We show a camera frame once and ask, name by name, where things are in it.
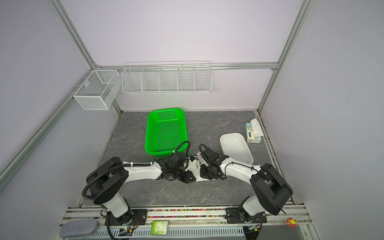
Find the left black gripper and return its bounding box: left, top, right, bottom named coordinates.
left=171, top=167, right=197, bottom=184

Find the white paper napkin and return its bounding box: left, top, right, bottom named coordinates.
left=187, top=152, right=209, bottom=182

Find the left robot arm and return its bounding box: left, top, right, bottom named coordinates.
left=82, top=152, right=196, bottom=225

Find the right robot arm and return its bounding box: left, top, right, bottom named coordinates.
left=197, top=149, right=293, bottom=223

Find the white oval plastic tub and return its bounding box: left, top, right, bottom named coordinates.
left=220, top=133, right=254, bottom=165

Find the green perforated plastic basket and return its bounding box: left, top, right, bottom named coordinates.
left=145, top=108, right=188, bottom=157

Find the tissue pack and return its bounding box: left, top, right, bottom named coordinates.
left=245, top=119, right=264, bottom=144

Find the red yellow toy figure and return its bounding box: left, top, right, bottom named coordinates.
left=286, top=218, right=297, bottom=229

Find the small white mesh basket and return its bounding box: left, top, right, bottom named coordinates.
left=74, top=70, right=122, bottom=111

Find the grey cloth pad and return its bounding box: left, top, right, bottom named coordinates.
left=59, top=220, right=99, bottom=238

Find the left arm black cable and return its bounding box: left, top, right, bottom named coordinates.
left=158, top=140, right=192, bottom=161

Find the white slotted cable duct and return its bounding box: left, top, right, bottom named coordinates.
left=89, top=226, right=245, bottom=239

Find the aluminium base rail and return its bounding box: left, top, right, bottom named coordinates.
left=60, top=205, right=313, bottom=227

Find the long white wire shelf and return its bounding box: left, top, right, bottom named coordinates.
left=122, top=61, right=213, bottom=94

